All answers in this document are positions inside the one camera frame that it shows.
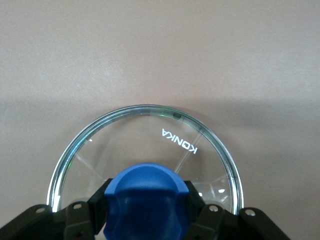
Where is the glass lid with blue knob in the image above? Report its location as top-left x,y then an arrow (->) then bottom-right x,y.
46,104 -> 245,240

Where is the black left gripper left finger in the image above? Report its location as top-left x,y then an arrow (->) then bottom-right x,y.
0,178 -> 114,240

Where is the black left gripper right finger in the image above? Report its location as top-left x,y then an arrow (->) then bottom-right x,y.
184,180 -> 291,240

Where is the brown table mat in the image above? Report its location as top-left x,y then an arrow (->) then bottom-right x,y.
0,0 -> 320,240

